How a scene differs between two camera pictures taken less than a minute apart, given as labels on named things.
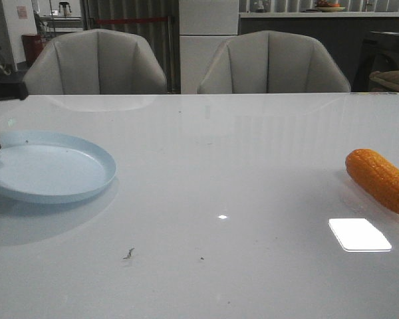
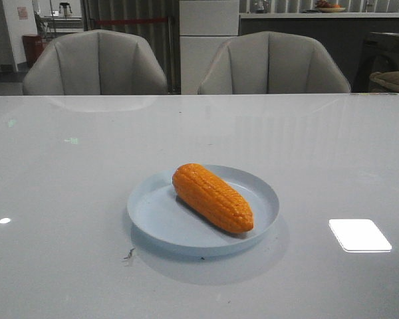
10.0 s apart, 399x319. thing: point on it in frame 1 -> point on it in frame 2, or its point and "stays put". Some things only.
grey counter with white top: (344, 35) stays put
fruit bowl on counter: (325, 6) stays put
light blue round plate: (41, 167) -> (158, 218)
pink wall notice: (22, 11) stays put
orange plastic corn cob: (382, 178) -> (205, 191)
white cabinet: (204, 25) stays put
